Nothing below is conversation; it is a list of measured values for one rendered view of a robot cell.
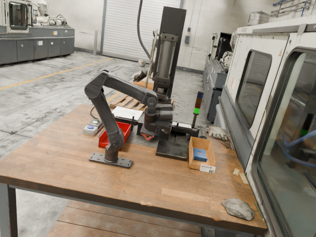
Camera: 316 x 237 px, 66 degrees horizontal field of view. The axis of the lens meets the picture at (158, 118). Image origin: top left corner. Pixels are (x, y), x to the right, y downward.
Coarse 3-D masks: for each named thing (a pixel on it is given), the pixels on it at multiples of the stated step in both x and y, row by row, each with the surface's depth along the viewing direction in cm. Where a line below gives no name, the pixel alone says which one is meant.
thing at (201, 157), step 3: (195, 150) 142; (198, 150) 143; (201, 150) 143; (204, 150) 144; (195, 153) 139; (198, 153) 139; (201, 153) 140; (204, 153) 140; (195, 156) 130; (198, 156) 136; (201, 156) 137; (204, 156) 137; (195, 159) 132; (198, 159) 132; (201, 159) 131; (204, 159) 131
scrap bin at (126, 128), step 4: (120, 124) 150; (124, 124) 150; (128, 124) 150; (124, 128) 151; (128, 128) 143; (104, 132) 135; (124, 132) 151; (128, 132) 145; (100, 136) 128; (104, 136) 137; (124, 136) 133; (100, 140) 129; (104, 140) 137; (108, 140) 137; (124, 140) 135; (100, 144) 129; (104, 144) 128; (108, 144) 128; (104, 148) 129; (120, 148) 128
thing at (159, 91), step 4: (156, 88) 152; (160, 88) 143; (164, 88) 161; (156, 92) 143; (160, 92) 144; (164, 92) 146; (160, 96) 140; (164, 96) 140; (160, 100) 144; (164, 100) 144; (168, 100) 147
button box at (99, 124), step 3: (93, 108) 181; (90, 111) 173; (93, 117) 165; (93, 120) 154; (99, 120) 154; (90, 123) 149; (93, 123) 149; (99, 123) 151; (102, 123) 154; (99, 126) 149
